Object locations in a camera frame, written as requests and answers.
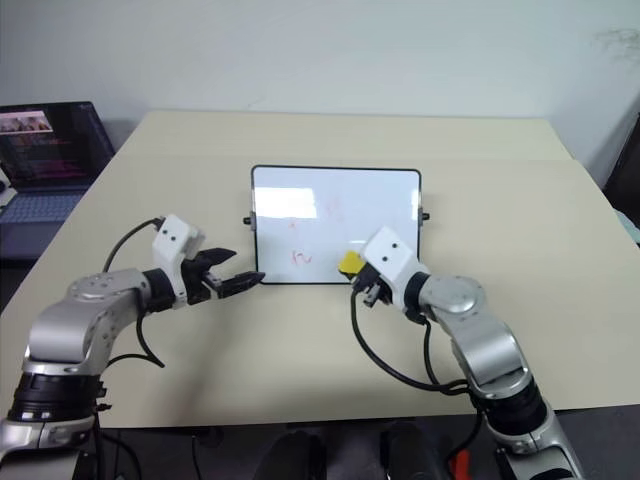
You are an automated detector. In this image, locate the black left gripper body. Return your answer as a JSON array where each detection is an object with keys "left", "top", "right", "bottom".
[{"left": 179, "top": 252, "right": 225, "bottom": 306}]

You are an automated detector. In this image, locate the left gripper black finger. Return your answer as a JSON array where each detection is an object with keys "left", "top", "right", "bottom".
[
  {"left": 217, "top": 271, "right": 267, "bottom": 300},
  {"left": 199, "top": 246, "right": 239, "bottom": 269}
]

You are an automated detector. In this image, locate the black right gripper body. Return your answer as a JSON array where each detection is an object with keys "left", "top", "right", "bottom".
[{"left": 352, "top": 277, "right": 396, "bottom": 309}]

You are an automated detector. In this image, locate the yellow whiteboard eraser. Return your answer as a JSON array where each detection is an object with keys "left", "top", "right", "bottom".
[{"left": 336, "top": 250, "right": 366, "bottom": 279}]

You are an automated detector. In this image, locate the black-framed small whiteboard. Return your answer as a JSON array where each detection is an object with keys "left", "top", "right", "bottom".
[{"left": 242, "top": 164, "right": 432, "bottom": 286}]

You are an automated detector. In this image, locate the open laptop computer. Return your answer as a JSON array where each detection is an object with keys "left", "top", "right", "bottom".
[{"left": 0, "top": 118, "right": 139, "bottom": 261}]

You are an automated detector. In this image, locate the dark rounded shape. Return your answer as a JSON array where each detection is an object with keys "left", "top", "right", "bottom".
[{"left": 378, "top": 421, "right": 442, "bottom": 480}]

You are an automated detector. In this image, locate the open grey laptop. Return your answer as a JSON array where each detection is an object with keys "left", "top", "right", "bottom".
[{"left": 0, "top": 101, "right": 117, "bottom": 224}]

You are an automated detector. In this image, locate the teal cloth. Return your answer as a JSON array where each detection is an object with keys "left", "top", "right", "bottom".
[{"left": 616, "top": 208, "right": 640, "bottom": 247}]

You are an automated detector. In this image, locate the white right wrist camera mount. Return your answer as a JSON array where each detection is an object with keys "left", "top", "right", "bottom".
[{"left": 360, "top": 224, "right": 431, "bottom": 306}]

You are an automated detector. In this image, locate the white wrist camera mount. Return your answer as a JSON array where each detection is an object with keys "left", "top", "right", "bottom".
[
  {"left": 151, "top": 213, "right": 207, "bottom": 306},
  {"left": 360, "top": 224, "right": 431, "bottom": 306}
]

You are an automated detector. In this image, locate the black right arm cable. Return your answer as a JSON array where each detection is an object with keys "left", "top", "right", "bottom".
[{"left": 349, "top": 287, "right": 474, "bottom": 396}]

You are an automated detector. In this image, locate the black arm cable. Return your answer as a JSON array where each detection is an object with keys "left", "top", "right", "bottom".
[
  {"left": 102, "top": 215, "right": 166, "bottom": 370},
  {"left": 349, "top": 287, "right": 474, "bottom": 396}
]

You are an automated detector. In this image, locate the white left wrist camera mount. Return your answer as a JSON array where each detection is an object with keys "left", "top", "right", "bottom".
[{"left": 151, "top": 213, "right": 207, "bottom": 306}]

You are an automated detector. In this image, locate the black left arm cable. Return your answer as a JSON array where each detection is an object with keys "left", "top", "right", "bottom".
[{"left": 102, "top": 215, "right": 166, "bottom": 370}]

